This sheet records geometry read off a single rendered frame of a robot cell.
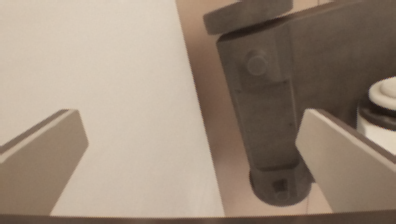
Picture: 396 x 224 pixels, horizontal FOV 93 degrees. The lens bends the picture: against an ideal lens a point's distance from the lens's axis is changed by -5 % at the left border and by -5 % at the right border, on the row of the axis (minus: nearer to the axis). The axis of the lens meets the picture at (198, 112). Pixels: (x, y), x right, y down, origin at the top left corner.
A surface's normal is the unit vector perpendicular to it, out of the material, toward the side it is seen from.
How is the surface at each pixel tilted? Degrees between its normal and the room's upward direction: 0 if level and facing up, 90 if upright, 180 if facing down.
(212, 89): 0
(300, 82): 0
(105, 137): 90
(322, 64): 0
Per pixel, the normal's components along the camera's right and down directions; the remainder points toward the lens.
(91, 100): 0.96, -0.09
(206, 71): -0.20, 0.48
